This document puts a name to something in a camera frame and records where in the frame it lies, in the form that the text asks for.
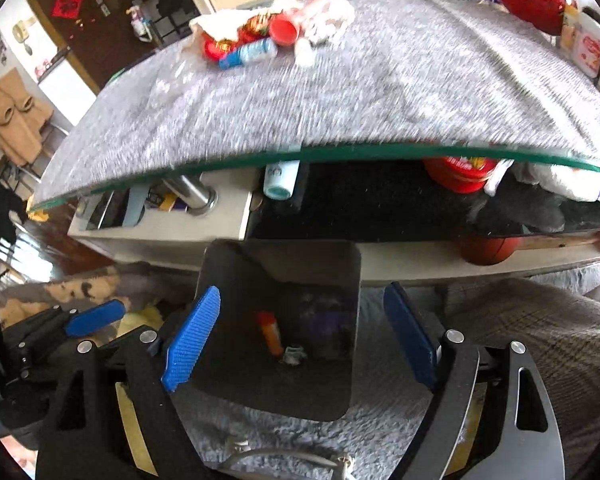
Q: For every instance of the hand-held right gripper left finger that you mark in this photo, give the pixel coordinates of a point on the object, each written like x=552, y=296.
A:
x=190, y=345

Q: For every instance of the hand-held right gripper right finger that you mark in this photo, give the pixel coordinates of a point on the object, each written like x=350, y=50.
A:
x=410, y=345

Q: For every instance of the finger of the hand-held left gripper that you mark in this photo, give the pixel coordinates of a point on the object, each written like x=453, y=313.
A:
x=95, y=317

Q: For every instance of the orange tube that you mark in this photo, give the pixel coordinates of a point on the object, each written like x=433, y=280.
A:
x=270, y=332

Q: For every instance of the dark grey trash bin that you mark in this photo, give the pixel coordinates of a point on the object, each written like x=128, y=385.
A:
x=240, y=280

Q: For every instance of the small white green wrapper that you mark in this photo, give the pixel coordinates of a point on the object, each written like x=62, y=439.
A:
x=294, y=355

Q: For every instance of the red snack packet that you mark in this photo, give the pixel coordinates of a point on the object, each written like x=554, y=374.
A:
x=220, y=49

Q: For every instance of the blue white bottle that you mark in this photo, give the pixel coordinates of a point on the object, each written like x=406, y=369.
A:
x=247, y=53

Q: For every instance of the small white bottle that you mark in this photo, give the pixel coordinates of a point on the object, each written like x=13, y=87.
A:
x=304, y=52

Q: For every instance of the red gold packet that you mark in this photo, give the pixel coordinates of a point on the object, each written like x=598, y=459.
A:
x=254, y=29

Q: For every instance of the red plastic cup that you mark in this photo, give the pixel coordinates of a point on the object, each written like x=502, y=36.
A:
x=284, y=30

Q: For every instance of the yellow table corner guard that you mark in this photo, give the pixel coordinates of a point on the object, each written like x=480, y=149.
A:
x=36, y=216

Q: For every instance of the grey plaid cloth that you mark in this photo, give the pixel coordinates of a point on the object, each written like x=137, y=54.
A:
x=530, y=340

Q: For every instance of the basketball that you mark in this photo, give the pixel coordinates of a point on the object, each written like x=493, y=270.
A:
x=490, y=250

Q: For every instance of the white coffee table base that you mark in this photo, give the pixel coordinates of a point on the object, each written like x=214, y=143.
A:
x=230, y=210

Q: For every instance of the chrome table leg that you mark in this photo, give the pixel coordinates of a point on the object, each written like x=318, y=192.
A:
x=190, y=192

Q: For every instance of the dark grey cloth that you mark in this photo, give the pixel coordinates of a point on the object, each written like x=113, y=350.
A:
x=525, y=212

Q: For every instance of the red round tin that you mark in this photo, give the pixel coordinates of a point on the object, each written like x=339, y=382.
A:
x=460, y=175

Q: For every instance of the white teal bottle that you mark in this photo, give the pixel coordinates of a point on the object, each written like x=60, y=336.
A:
x=280, y=177

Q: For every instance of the brown hanging coat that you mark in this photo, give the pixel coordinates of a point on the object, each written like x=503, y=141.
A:
x=10, y=120

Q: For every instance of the white cloth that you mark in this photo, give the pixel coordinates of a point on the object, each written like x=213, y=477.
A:
x=555, y=180

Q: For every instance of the white cabinet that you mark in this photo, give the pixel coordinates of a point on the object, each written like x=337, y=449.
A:
x=65, y=85

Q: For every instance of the grey felt table mat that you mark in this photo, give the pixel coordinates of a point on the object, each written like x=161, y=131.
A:
x=380, y=85

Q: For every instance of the dark brown door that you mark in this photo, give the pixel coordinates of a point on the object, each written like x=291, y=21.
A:
x=105, y=45

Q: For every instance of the white spray bottle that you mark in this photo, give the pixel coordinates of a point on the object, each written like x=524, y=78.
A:
x=137, y=21

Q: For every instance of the red door decoration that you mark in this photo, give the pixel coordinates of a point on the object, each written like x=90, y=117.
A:
x=66, y=5

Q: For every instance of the narrow printed box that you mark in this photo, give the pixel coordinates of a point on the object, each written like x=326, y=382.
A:
x=569, y=30

